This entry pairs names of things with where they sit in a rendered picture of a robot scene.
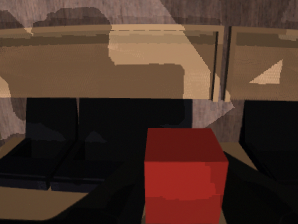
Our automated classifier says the red cube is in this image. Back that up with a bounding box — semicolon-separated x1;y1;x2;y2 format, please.
144;128;229;224

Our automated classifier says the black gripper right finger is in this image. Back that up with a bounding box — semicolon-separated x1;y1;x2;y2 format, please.
222;151;298;224

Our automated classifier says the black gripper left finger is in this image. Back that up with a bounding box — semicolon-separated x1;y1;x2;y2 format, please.
0;151;145;224

